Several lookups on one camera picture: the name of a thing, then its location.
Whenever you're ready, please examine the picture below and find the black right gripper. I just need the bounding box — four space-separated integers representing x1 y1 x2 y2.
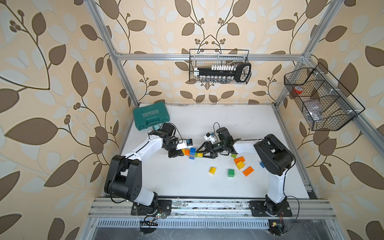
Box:
196 141 226 159

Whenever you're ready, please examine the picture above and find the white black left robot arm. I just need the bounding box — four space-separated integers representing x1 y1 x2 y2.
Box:
104 133 187 207

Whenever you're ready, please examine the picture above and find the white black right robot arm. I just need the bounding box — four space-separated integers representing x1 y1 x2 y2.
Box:
196 134 295 204

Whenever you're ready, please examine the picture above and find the green lego brick square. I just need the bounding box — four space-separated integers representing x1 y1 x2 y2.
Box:
228 169 235 178

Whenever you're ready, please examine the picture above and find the orange lego brick right upper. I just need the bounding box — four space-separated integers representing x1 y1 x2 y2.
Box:
234 157 245 164

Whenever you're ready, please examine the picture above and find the orange lego brick right lower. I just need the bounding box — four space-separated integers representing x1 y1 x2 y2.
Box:
243 167 254 177

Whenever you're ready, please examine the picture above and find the green plastic tool case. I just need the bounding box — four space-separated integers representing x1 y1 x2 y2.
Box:
133 102 170 131

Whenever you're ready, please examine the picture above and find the small electronics board left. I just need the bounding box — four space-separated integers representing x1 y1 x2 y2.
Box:
140 221 158 234

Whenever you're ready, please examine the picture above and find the small electronics board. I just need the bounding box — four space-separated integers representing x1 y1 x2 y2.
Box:
140 221 158 234
268 220 286 236

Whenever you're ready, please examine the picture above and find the small electronics board right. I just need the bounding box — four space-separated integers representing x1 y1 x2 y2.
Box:
268 220 286 236

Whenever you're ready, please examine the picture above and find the red tape roll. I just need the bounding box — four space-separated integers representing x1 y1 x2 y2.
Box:
293 86 304 95

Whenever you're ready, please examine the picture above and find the clear plastic bag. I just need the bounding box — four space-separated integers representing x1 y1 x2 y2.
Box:
304 100 323 121

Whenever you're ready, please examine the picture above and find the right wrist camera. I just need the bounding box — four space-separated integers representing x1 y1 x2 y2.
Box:
204 127 233 144

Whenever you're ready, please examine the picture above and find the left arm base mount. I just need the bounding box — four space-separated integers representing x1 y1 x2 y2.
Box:
131 199 172 218

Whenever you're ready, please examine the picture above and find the black white socket set rail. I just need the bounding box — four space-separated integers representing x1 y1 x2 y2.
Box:
192 62 252 84

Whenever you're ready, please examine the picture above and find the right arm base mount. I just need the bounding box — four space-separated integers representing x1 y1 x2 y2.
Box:
249 199 293 217

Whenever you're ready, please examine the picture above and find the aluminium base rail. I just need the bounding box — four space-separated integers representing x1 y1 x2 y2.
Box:
88 198 337 220

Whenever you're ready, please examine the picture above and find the black wire basket back wall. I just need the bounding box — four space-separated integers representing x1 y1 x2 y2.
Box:
189 48 252 85

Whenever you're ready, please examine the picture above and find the black wire basket wall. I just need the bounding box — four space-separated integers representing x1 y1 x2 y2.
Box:
189 48 252 85
284 63 366 131

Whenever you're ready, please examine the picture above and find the aluminium frame back crossbar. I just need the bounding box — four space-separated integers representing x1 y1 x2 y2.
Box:
116 52 306 62

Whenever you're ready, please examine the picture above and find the black wire basket right wall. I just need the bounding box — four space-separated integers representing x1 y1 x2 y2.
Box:
284 63 366 131

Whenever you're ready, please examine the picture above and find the aluminium frame corner post left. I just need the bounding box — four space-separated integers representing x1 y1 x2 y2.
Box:
85 0 140 108

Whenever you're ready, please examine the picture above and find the aluminium frame corner post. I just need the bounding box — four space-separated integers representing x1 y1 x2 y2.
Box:
85 0 140 108
274 0 346 109

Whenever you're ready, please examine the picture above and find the aluminium frame corner post right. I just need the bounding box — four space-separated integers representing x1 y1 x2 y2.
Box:
274 0 346 109

